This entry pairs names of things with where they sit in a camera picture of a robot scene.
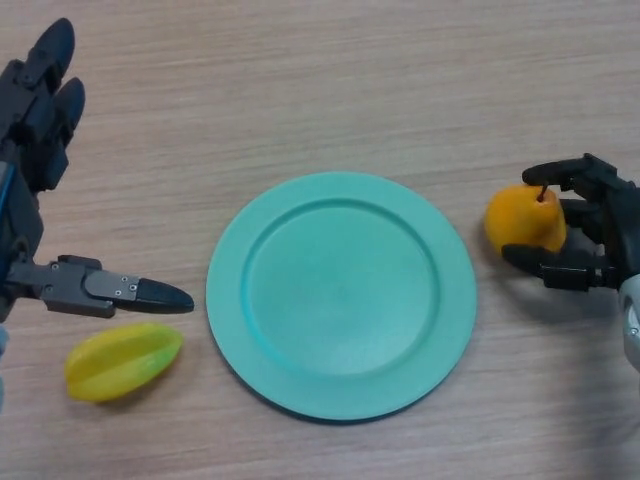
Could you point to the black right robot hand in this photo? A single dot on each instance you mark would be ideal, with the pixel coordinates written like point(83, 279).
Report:
point(615, 225)

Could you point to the green round plate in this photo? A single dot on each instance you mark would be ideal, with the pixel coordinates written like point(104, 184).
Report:
point(340, 300)

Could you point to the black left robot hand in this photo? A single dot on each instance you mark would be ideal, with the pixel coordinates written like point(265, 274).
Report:
point(65, 285)

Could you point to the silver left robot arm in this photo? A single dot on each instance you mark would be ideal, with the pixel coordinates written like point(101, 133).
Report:
point(2, 395)

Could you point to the yellow green starfruit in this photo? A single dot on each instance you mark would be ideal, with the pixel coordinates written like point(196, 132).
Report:
point(120, 362)

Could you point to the yellow orange pear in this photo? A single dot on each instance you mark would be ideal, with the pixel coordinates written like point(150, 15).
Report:
point(520, 220)

